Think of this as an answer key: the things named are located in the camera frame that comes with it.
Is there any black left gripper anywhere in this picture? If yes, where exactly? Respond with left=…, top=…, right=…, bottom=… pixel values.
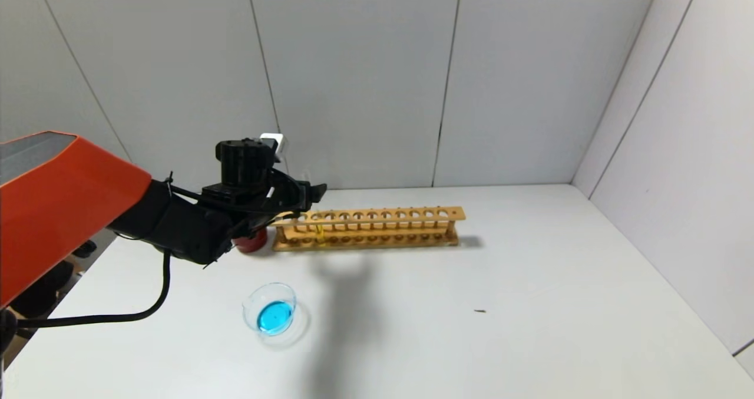
left=271, top=169, right=328, bottom=213

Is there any glass test tube yellow pigment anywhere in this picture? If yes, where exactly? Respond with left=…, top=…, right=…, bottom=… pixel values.
left=302, top=172, right=326, bottom=245

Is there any wooden test tube rack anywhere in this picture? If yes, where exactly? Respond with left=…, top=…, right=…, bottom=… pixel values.
left=268, top=206, right=466, bottom=252

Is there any dark red cup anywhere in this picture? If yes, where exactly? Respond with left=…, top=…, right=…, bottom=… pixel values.
left=232, top=227, right=270, bottom=254

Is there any clear glass dish with spout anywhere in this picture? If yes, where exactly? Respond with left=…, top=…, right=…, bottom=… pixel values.
left=242, top=281, right=310, bottom=349

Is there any black wheeled chair base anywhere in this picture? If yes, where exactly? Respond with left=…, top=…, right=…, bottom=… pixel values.
left=11, top=240, right=98, bottom=329

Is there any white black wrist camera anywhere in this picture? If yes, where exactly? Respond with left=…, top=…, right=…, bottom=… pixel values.
left=259, top=132, right=288, bottom=159

